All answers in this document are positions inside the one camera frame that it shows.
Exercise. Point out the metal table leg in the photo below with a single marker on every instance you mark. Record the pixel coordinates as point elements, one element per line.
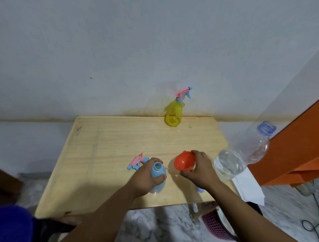
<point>193,215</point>

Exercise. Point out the person's right forearm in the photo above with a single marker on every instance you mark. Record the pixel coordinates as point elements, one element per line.
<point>244,214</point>

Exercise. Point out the person's left thumb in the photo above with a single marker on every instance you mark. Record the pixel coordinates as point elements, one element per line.
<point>159,179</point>

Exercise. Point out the orange wooden cabinet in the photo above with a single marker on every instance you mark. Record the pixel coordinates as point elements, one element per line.
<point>291,154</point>

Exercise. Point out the maroon plastic basket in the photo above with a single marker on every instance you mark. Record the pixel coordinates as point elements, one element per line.
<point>215,225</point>

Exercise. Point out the person's left forearm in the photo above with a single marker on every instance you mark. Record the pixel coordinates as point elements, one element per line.
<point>104,214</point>

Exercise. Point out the light blue plastic bottle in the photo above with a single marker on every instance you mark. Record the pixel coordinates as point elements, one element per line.
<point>159,172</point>

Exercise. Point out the person's right thumb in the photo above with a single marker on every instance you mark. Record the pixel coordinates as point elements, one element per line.
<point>187,175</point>

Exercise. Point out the white paper sheet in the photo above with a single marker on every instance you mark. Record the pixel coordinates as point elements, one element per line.
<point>249,187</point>

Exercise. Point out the dark brown furniture piece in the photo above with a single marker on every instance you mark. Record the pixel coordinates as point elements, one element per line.
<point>10,185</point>

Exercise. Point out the person's left hand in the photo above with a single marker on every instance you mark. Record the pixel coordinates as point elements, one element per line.
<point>140,178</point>

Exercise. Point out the clear plastic water bottle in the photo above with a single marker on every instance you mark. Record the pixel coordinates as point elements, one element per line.
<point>239,157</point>

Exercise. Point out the yellow spray bottle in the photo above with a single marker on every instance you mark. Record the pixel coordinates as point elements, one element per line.
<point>174,112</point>

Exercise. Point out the person's blue garment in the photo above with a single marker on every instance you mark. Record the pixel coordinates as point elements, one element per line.
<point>15,224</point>

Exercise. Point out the pink and blue spray head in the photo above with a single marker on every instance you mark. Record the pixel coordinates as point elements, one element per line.
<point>137,162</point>

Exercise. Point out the red plastic funnel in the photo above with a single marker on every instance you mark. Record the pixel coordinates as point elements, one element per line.
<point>184,161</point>

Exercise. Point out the light blue bottle cap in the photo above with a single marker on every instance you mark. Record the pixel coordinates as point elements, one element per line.
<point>200,190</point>

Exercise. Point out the person's right hand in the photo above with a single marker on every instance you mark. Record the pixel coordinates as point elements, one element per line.
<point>203,173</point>

